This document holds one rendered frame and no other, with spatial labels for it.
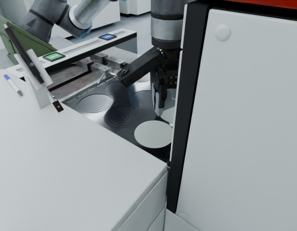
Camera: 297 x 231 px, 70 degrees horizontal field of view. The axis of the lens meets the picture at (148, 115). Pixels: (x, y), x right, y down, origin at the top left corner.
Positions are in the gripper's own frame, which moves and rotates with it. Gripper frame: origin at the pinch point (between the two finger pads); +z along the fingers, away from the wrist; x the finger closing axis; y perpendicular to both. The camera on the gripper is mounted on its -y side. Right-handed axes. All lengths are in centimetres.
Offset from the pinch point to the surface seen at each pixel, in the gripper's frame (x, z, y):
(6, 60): 72, 9, -56
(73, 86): 25.9, 3.2, -22.5
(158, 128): -5.0, 1.3, -0.9
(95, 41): 47.5, -4.7, -11.8
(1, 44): 279, 66, -129
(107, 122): 1.0, 1.4, -13.3
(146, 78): 21.3, 1.3, 3.2
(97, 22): 382, 74, 7
